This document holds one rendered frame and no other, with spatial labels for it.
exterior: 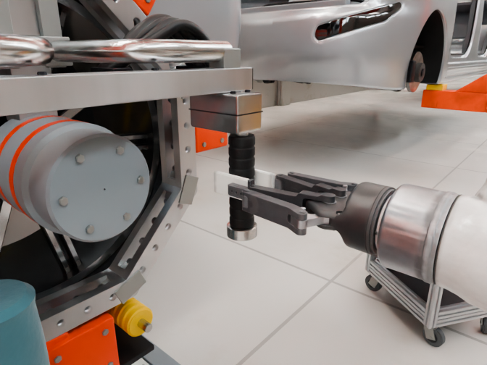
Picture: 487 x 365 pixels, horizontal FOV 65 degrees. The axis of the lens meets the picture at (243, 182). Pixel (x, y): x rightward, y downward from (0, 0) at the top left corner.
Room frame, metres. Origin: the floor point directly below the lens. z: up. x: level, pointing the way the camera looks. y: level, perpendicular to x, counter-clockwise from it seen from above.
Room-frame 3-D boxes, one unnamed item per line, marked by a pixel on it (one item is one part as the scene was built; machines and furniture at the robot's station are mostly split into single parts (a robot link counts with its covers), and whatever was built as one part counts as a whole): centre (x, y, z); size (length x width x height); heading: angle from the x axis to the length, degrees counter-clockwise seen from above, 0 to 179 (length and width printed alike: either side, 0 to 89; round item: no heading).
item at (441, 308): (1.32, -0.76, 0.17); 0.43 x 0.36 x 0.34; 15
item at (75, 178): (0.48, 0.24, 0.85); 0.21 x 0.14 x 0.14; 49
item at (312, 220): (0.38, -0.08, 0.83); 0.05 x 0.05 x 0.02; 60
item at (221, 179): (0.48, 0.01, 0.83); 0.07 x 0.01 x 0.03; 50
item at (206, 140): (0.77, 0.09, 0.85); 0.09 x 0.08 x 0.07; 139
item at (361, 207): (0.39, -0.12, 0.83); 0.09 x 0.08 x 0.07; 49
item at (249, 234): (0.50, 0.00, 0.83); 0.04 x 0.04 x 0.16
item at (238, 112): (0.52, 0.02, 0.93); 0.09 x 0.05 x 0.05; 49
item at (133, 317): (0.68, 0.29, 0.51); 0.29 x 0.06 x 0.06; 49
